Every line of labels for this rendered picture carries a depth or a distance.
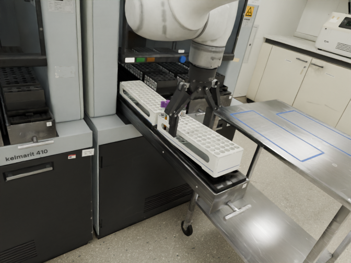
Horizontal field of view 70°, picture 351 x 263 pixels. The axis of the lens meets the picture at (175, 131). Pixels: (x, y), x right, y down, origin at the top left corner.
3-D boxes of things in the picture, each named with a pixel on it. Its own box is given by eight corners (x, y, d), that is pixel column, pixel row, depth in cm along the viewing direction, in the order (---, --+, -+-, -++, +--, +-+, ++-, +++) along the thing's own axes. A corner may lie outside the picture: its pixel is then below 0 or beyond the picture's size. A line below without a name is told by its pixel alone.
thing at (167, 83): (174, 90, 118) (175, 78, 115) (176, 92, 117) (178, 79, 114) (152, 92, 112) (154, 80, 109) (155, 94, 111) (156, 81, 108)
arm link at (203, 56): (232, 47, 65) (226, 70, 68) (210, 38, 71) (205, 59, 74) (206, 47, 60) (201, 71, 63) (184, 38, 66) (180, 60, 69)
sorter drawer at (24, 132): (-6, 73, 124) (-10, 55, 120) (26, 71, 132) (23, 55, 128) (11, 153, 76) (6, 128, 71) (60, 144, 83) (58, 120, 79)
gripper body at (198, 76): (200, 69, 63) (193, 102, 68) (224, 68, 68) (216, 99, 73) (183, 60, 68) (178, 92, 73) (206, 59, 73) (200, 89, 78)
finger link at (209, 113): (206, 106, 80) (208, 106, 80) (201, 125, 83) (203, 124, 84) (212, 110, 78) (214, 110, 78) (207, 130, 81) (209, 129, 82)
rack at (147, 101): (118, 95, 108) (119, 81, 105) (139, 93, 113) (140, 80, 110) (152, 128, 88) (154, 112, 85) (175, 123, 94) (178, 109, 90)
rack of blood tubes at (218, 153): (155, 131, 86) (156, 115, 84) (179, 127, 92) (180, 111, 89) (214, 178, 65) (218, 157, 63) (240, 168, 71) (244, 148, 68)
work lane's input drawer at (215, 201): (110, 106, 113) (111, 87, 108) (138, 103, 120) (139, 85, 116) (220, 227, 64) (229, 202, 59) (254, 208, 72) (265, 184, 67)
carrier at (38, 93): (45, 104, 88) (43, 87, 85) (46, 106, 87) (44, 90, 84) (6, 108, 81) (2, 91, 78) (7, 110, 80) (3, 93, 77)
